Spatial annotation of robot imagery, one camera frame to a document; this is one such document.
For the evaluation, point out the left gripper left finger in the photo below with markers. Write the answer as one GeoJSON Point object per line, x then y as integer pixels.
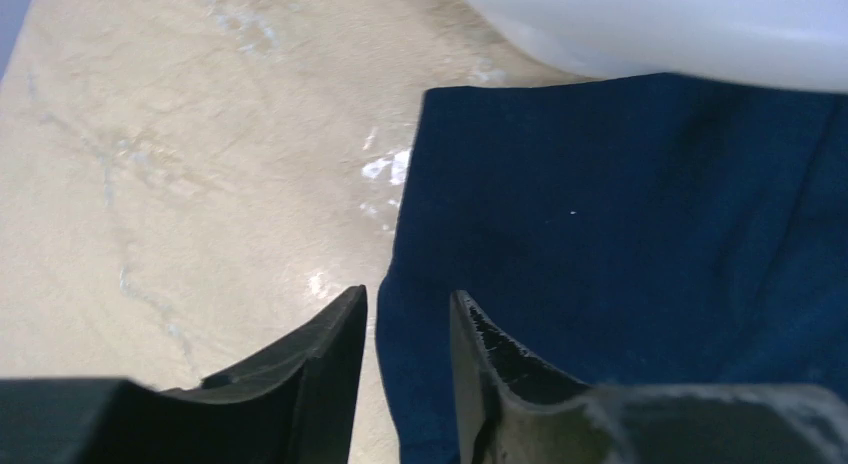
{"type": "Point", "coordinates": [291, 402]}

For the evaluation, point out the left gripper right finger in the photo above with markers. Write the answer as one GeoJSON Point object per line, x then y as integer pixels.
{"type": "Point", "coordinates": [514, 407]}

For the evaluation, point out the navy blue t-shirt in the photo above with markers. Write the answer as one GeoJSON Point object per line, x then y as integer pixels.
{"type": "Point", "coordinates": [654, 229]}

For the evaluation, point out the white plastic tub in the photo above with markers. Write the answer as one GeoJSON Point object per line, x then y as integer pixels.
{"type": "Point", "coordinates": [787, 44]}

